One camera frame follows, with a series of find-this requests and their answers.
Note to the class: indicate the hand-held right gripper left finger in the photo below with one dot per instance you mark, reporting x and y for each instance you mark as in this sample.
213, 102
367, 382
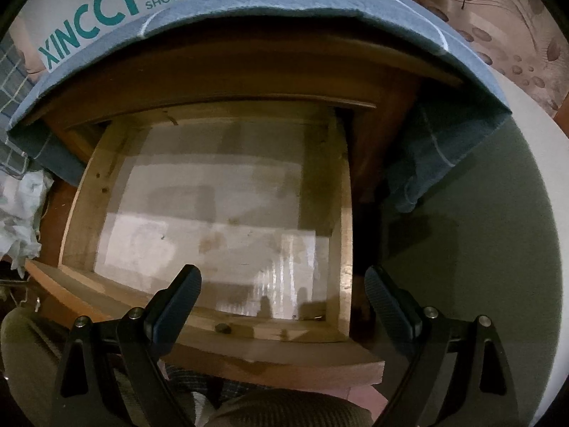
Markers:
178, 302

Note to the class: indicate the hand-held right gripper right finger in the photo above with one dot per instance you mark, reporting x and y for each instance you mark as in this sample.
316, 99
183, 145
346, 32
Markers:
391, 307

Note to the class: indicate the wooden drawer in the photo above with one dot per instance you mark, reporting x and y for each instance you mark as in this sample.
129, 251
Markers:
89, 195

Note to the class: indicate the white drawer liner paper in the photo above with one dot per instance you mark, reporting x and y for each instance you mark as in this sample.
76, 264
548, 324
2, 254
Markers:
200, 231

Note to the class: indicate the plaid slipper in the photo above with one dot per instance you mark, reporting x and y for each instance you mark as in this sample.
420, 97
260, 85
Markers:
195, 382

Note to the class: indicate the person's left leg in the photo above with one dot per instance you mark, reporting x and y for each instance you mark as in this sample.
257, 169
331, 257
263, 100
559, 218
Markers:
26, 347

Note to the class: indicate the white crumpled cloth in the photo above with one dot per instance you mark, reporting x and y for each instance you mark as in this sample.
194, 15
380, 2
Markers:
17, 213

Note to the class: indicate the wooden nightstand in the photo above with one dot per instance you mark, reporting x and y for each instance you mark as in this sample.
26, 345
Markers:
222, 75

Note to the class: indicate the grey plaid cloth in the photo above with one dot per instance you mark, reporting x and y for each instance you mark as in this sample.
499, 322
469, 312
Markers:
9, 93

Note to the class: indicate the floral leaf print bedsheet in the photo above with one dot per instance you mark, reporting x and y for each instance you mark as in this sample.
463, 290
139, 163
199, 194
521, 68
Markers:
502, 18

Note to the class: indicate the blue checked cloth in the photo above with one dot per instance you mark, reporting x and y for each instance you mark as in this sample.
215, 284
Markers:
311, 4

